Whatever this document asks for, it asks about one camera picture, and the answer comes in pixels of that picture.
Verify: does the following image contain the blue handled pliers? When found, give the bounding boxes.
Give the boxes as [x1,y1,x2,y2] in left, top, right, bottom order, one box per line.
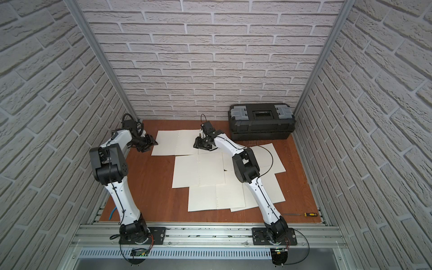
[109,207,119,221]

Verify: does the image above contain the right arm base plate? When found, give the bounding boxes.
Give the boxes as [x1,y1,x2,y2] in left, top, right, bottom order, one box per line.
[252,227,298,246]

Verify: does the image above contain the black plastic toolbox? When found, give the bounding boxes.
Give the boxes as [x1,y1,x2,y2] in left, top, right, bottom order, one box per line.
[228,103,296,141]

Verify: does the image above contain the yellow cover notebook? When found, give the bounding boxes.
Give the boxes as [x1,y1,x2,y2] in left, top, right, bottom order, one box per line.
[172,153,225,189]

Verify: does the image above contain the yellow handled screwdriver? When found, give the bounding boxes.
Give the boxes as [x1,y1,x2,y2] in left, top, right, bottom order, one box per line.
[284,212,318,217]

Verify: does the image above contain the purple cover notebook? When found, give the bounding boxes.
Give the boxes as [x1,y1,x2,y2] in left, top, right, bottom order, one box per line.
[151,129,200,156]

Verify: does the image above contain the open notebook front centre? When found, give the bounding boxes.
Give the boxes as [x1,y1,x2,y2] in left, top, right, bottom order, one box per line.
[188,171,245,212]

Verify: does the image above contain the aluminium mounting rail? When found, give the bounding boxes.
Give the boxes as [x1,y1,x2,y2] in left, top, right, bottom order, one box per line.
[72,222,348,249]

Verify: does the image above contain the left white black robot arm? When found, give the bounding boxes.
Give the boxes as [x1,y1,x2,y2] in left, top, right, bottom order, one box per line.
[90,113,158,244]

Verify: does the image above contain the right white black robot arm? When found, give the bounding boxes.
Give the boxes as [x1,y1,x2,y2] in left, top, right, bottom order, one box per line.
[194,121,289,245]

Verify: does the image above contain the open notebook front right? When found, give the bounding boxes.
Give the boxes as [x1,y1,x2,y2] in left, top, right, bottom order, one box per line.
[230,172,285,212]

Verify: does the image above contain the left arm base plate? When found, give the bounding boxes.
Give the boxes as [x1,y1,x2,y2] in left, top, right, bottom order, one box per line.
[119,227,167,245]

